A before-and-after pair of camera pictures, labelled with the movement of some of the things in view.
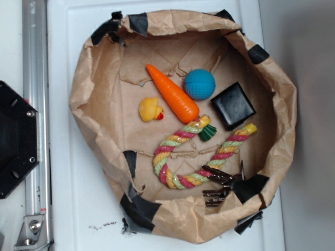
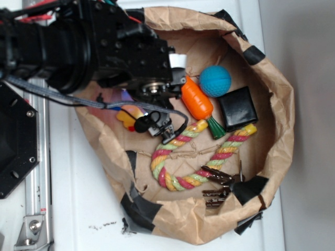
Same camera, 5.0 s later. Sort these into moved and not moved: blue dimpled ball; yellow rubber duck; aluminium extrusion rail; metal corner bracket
Moved: blue dimpled ball; yellow rubber duck
Not moved: aluminium extrusion rail; metal corner bracket
